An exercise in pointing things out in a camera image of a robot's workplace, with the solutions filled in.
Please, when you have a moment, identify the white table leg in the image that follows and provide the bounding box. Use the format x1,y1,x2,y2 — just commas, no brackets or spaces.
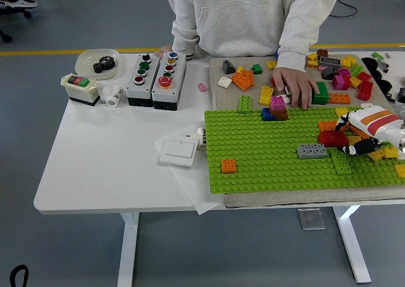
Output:
117,212,140,287
332,205,373,284

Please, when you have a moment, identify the beige red-green switch box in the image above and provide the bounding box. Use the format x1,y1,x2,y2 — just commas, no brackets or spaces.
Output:
60,73,101,108

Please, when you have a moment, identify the white paper sheet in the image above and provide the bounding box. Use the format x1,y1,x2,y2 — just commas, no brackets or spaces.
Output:
154,125,228,215

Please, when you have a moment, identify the orange wedge brick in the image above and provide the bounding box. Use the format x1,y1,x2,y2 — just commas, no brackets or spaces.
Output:
232,70,255,92

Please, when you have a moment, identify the person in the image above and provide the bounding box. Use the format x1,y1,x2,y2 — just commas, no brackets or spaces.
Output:
154,0,345,110

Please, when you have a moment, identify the blue brick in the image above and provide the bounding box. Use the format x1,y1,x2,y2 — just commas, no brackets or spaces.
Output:
261,107,277,122

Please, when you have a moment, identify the clear floor plate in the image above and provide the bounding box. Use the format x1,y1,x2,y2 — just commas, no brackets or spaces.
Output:
296,207,327,231

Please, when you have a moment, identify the white pipe fitting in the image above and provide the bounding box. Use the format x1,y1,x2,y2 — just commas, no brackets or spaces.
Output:
97,84,111,105

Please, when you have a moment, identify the tall red brick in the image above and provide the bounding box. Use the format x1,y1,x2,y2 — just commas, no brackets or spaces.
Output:
357,80,375,100

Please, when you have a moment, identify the large dark green brick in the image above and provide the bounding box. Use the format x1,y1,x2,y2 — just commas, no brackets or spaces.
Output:
311,81,330,106

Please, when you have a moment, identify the green studded baseplate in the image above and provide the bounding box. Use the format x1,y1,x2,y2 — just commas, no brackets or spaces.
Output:
204,106,405,195

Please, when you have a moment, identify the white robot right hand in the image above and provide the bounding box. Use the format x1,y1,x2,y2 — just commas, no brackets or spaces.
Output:
334,106,404,157

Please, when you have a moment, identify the black floor cable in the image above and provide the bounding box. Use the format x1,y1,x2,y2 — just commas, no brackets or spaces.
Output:
335,0,405,18

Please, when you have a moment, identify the grey emergency-stop control box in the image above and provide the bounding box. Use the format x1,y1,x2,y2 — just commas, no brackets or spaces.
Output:
151,51,187,112

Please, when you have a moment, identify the large magenta brick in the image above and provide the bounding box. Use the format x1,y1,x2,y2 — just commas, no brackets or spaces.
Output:
332,74,351,91

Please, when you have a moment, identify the large white labelled tube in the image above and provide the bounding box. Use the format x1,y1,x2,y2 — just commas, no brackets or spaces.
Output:
106,86,125,108

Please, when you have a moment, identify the white wall switch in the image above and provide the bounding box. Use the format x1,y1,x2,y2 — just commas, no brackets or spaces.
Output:
159,134,196,167

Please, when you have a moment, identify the grey four-button control box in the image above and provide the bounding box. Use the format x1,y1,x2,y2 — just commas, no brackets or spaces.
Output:
125,54,161,107

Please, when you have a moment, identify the black white sneaker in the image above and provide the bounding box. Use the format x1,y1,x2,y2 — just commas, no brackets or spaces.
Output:
5,0,38,8

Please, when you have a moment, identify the person's left hand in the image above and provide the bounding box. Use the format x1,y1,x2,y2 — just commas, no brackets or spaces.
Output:
271,67,321,110

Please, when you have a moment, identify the red long brick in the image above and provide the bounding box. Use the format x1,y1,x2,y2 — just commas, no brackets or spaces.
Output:
317,130,350,148

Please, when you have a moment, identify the orange square brick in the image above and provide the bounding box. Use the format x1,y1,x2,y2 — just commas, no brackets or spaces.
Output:
220,159,237,174

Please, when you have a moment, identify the small white labelled tube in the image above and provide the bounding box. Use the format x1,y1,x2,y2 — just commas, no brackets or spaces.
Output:
196,127,207,151

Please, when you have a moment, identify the lime green long plate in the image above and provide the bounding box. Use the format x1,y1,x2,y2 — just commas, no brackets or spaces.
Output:
330,148,353,175

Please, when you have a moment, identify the clear plastic bag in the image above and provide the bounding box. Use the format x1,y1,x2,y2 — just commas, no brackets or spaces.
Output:
390,101,405,122

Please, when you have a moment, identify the grey-brown mat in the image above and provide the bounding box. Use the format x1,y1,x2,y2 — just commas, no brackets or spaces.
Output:
208,54,405,207

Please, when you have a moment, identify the person's right hand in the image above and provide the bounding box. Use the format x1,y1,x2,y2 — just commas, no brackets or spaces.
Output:
154,44,178,59

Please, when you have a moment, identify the white plastic bowl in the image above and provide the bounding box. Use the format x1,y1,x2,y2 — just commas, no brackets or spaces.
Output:
75,48,122,80

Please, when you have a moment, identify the dark grey long brick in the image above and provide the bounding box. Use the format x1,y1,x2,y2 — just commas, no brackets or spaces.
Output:
318,56,342,67

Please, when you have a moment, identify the yellow long brick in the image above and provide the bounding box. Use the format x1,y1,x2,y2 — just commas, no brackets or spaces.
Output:
259,86,275,106

